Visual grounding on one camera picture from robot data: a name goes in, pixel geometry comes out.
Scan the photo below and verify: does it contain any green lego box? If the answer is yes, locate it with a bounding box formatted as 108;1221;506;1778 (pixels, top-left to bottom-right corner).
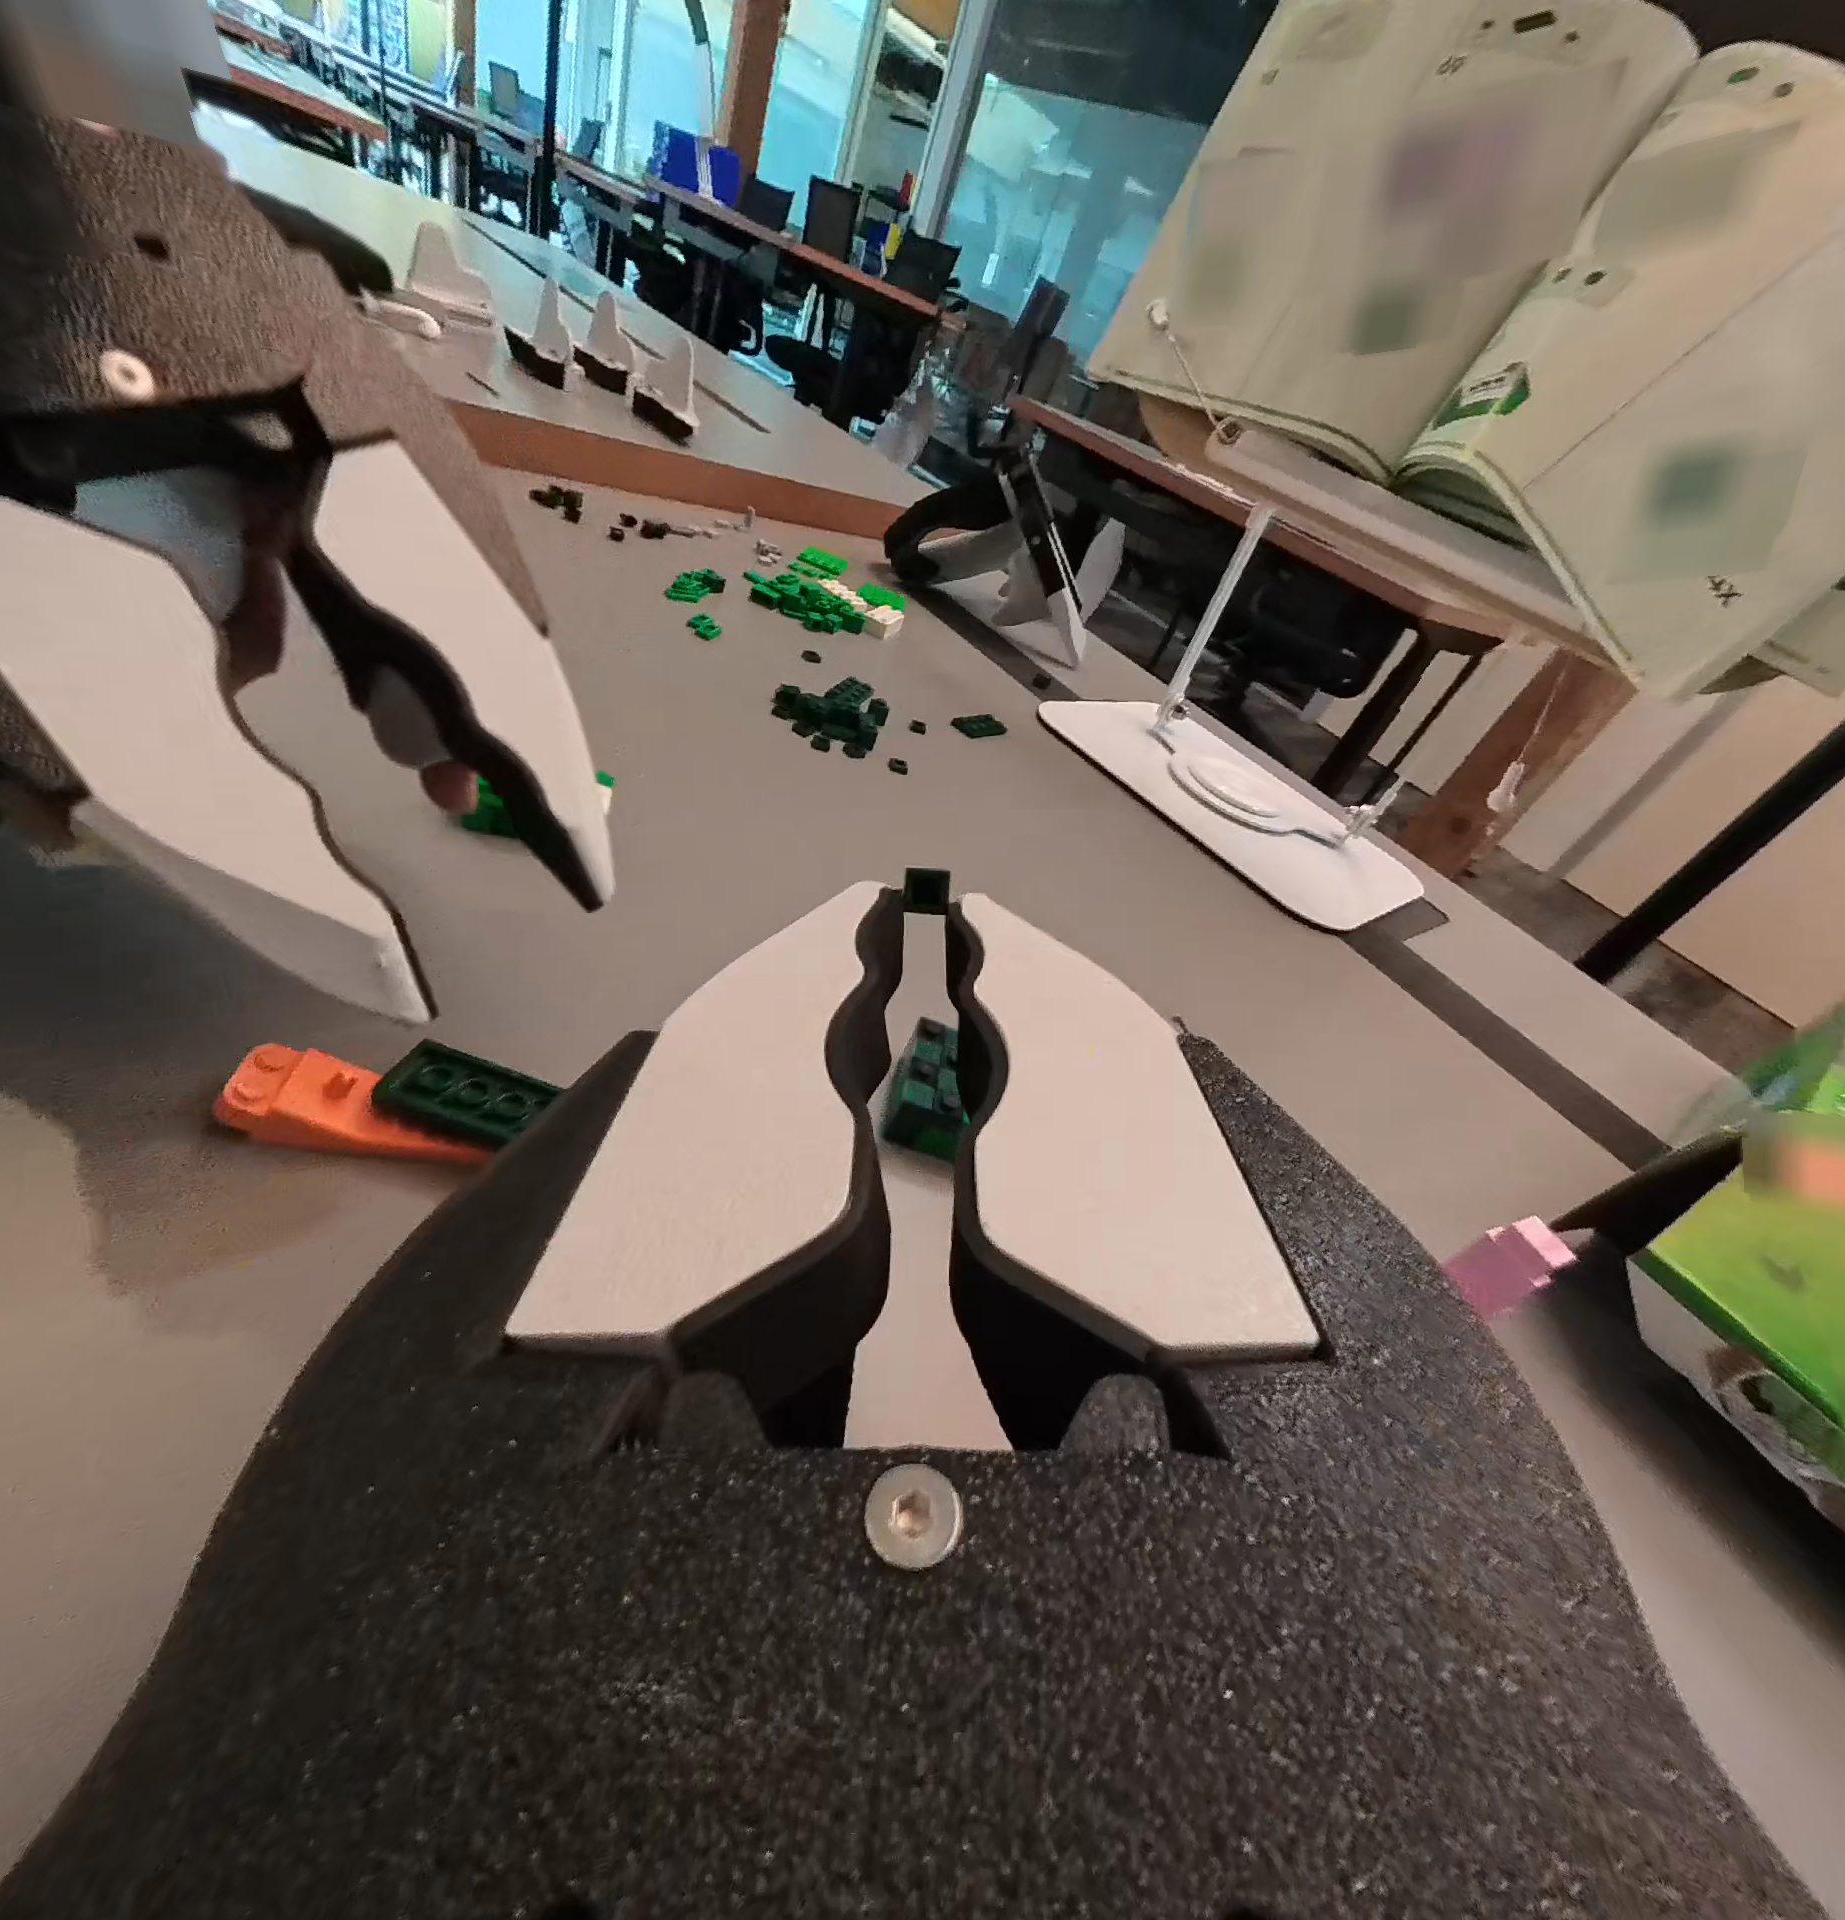
1626;981;1845;1508

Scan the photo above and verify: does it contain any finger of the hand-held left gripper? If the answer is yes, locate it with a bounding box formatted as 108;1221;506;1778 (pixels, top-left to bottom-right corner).
0;497;442;1024
241;431;619;914

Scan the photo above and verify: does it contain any dark green lego plate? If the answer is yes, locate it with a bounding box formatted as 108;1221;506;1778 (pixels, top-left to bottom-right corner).
372;1039;565;1154

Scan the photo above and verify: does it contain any white fin-shaped part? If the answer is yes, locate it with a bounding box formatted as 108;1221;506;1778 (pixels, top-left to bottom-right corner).
409;220;493;324

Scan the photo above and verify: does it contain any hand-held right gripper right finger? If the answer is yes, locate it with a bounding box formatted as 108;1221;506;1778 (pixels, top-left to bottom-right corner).
945;888;1323;1451

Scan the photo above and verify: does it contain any orange lego brick separator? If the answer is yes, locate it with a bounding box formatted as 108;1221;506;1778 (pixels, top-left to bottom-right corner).
212;1040;493;1170

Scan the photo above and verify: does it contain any wooden pillar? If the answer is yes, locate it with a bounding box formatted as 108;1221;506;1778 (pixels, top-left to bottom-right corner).
710;0;790;168

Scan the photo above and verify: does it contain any large green mosaic lego block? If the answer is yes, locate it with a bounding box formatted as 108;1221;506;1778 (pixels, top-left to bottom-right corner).
879;1015;967;1159

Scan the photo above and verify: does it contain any pile of black lego pieces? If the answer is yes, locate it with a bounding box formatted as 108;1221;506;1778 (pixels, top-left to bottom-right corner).
529;480;713;545

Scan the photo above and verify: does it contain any small green white lego block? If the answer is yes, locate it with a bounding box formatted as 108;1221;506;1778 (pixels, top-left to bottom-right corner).
459;770;619;842

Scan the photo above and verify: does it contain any black pole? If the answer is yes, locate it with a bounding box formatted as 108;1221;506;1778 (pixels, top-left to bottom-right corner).
1573;720;1845;986

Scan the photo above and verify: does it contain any white book stand base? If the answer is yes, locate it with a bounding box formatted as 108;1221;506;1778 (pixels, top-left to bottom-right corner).
1039;697;1427;935

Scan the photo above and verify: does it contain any long wooden office desk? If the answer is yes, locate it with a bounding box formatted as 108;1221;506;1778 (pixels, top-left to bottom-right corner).
644;177;955;424

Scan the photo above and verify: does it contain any lego instruction booklet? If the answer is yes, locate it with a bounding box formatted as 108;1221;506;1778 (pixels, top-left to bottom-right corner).
1087;0;1845;697

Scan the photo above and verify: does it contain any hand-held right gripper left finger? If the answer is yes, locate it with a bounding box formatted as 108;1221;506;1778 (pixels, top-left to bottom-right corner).
500;878;898;1445

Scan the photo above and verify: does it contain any grey desk with wood edge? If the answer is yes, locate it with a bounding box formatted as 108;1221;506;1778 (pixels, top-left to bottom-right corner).
187;75;921;542

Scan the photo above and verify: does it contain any pile of dark green lego bricks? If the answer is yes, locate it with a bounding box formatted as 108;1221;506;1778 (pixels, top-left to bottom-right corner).
772;677;933;784

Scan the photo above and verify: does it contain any pile of bright green lego bricks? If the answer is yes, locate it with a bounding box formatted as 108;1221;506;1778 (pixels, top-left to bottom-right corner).
664;545;912;646

